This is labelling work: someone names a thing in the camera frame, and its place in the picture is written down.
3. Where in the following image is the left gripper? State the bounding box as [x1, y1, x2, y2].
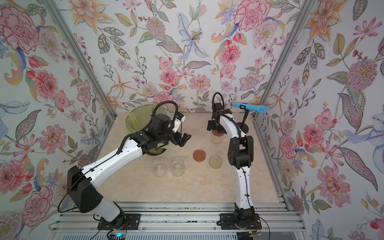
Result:
[156, 126, 193, 145]

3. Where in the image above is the jar with terracotta lid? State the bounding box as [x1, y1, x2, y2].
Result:
[211, 130, 224, 144]
[170, 159, 185, 177]

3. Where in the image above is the terracotta jar lid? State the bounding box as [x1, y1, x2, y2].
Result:
[193, 149, 206, 162]

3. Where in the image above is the beige jar lid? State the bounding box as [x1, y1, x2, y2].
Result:
[209, 156, 223, 169]

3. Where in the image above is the clear jar with rice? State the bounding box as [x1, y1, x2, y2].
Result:
[151, 159, 167, 178]

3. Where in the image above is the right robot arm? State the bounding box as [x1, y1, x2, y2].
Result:
[207, 92, 262, 230]

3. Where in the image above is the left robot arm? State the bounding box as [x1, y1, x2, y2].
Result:
[65, 101, 191, 230]

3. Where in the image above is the blue microphone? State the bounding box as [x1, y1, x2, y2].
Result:
[233, 103, 268, 113]

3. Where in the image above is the yellow-green plastic bin liner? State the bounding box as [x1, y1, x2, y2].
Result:
[125, 103, 173, 150]

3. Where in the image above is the black mesh trash bin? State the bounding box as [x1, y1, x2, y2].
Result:
[125, 103, 172, 156]

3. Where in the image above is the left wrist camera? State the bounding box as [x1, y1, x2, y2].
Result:
[173, 112, 186, 132]

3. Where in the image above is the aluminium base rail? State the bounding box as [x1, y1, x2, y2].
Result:
[49, 202, 309, 240]

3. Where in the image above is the right aluminium corner post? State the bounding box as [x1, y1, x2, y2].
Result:
[259, 0, 316, 106]

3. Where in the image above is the aluminium corner post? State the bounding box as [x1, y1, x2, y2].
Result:
[259, 0, 316, 106]
[42, 0, 117, 120]

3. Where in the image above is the left aluminium corner post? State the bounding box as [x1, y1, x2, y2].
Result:
[42, 0, 117, 120]

